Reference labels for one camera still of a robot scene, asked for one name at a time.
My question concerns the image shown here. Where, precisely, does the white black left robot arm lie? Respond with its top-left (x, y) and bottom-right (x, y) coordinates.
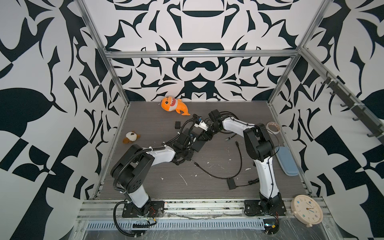
top-left (111, 129), bottom-right (196, 209)

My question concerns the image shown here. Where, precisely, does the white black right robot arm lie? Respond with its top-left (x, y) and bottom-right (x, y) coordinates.
top-left (192, 110), bottom-right (280, 200)

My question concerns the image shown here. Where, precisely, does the orange plush fish toy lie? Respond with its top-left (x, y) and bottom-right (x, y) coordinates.
top-left (161, 96), bottom-right (190, 116)

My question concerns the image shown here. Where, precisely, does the small brown plush toy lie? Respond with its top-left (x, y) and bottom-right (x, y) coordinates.
top-left (123, 131), bottom-right (141, 144)

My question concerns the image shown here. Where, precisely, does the white double-sided tape roll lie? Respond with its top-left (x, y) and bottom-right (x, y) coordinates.
top-left (266, 122), bottom-right (281, 135)

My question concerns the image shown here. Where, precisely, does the blue glasses case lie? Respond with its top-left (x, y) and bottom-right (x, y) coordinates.
top-left (275, 146), bottom-right (299, 177)

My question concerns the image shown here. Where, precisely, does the black braided ethernet cable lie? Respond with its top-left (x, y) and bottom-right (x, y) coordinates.
top-left (191, 110), bottom-right (243, 181)

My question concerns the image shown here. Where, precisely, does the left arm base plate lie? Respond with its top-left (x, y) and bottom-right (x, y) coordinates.
top-left (122, 200), bottom-right (165, 218)

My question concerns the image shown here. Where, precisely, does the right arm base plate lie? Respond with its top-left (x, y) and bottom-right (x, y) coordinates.
top-left (244, 196), bottom-right (287, 217)

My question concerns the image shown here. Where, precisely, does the aluminium frame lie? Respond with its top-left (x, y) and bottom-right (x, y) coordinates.
top-left (79, 1), bottom-right (384, 203)

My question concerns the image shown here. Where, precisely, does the cream round wall clock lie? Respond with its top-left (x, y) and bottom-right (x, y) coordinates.
top-left (291, 195), bottom-right (324, 228)

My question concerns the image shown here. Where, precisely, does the grey wall hook rail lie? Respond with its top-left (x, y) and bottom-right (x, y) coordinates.
top-left (322, 71), bottom-right (384, 145)

